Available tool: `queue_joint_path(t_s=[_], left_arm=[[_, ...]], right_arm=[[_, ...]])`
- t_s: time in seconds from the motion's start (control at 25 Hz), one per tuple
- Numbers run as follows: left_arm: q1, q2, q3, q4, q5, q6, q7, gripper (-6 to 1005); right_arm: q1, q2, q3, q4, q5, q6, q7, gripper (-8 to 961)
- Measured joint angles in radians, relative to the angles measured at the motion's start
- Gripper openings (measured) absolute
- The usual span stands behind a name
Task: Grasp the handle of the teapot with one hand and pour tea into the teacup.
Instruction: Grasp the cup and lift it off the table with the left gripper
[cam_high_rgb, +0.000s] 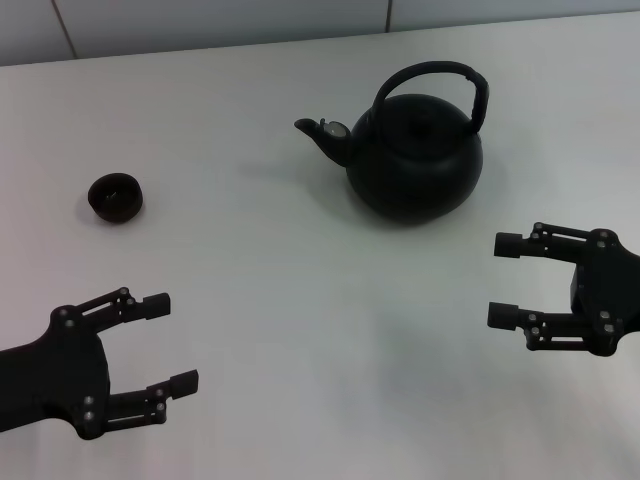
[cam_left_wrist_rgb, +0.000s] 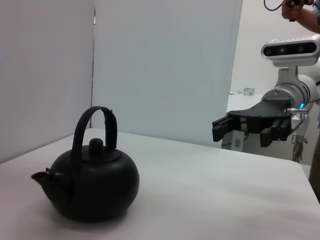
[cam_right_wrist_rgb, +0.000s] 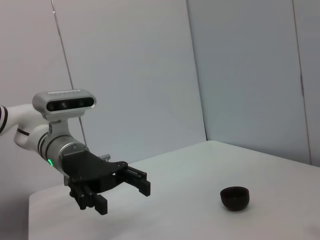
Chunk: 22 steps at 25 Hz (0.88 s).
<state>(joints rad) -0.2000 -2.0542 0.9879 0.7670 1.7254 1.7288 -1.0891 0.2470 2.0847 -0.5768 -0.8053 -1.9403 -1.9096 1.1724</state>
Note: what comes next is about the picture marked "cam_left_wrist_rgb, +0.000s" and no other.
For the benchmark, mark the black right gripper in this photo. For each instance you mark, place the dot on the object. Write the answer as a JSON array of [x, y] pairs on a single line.
[[275, 110]]

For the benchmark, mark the black round teapot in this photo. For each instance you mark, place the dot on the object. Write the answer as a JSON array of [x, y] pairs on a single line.
[[100, 180]]

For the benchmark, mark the person forearm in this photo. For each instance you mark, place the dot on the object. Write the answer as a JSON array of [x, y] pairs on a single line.
[[310, 20]]

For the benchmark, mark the beige robotic hand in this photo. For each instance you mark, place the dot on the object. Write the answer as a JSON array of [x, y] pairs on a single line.
[[297, 150]]

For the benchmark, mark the person hand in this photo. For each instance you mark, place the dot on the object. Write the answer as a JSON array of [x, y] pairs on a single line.
[[293, 11]]

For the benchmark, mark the white cabinet box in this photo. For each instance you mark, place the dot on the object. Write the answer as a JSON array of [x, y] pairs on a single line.
[[237, 142]]

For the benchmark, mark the person leg brown trousers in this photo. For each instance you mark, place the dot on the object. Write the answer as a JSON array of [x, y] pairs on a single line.
[[315, 175]]

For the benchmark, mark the black handheld controller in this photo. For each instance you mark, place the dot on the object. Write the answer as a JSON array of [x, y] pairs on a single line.
[[292, 20]]

